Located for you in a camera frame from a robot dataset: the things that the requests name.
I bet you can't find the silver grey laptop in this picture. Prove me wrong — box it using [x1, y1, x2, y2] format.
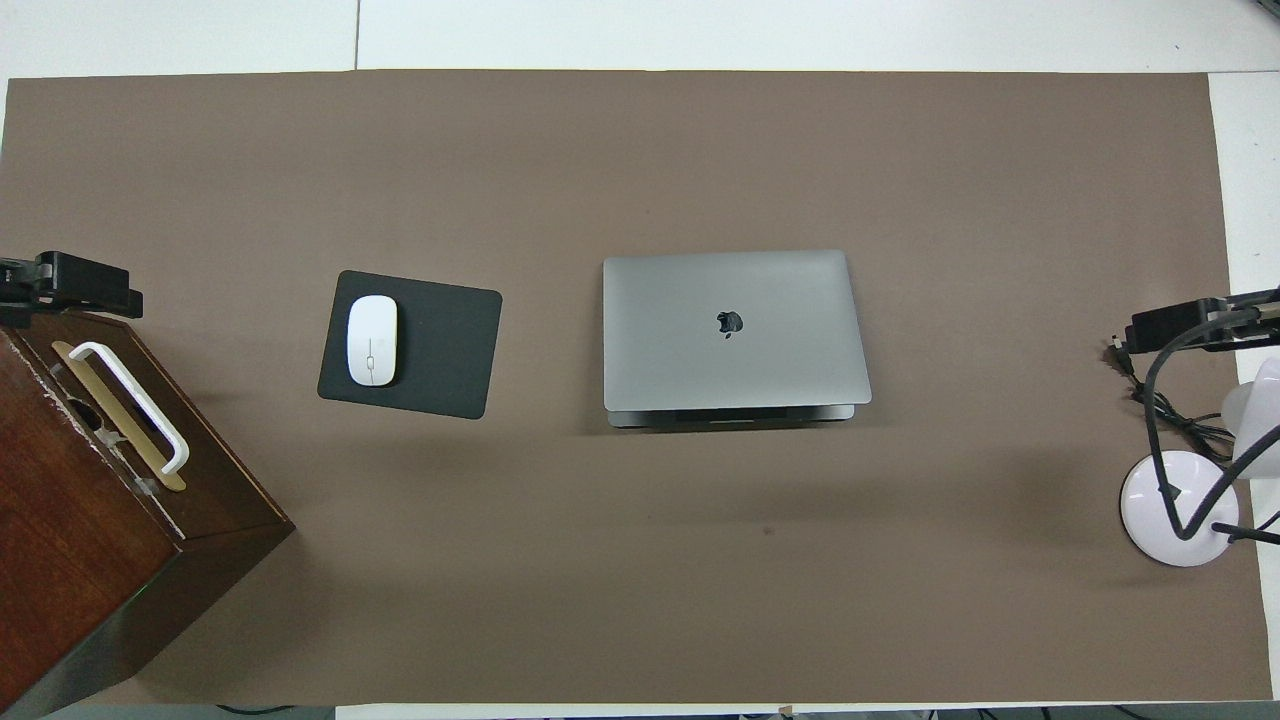
[602, 249, 873, 430]

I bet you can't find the black lamp power cable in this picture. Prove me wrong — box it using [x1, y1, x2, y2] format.
[1105, 338, 1280, 546]

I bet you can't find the brass handle plate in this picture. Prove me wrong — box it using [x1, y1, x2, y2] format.
[50, 340, 188, 493]

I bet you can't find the white computer mouse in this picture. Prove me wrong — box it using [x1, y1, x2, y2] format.
[346, 295, 399, 387]

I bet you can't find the black mouse pad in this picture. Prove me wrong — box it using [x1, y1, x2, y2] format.
[317, 270, 503, 421]

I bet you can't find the white box handle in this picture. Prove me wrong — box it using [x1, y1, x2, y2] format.
[68, 342, 191, 476]

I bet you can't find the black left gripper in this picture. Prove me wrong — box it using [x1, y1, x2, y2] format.
[0, 252, 144, 329]

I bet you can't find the white desk lamp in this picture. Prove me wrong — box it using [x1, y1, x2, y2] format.
[1120, 358, 1280, 568]

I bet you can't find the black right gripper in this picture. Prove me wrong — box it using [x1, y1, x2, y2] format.
[1130, 288, 1280, 354]

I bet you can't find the dark brown wooden box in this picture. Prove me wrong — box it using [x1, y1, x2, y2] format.
[0, 300, 297, 716]

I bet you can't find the brown table mat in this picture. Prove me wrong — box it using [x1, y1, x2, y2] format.
[0, 68, 1271, 706]

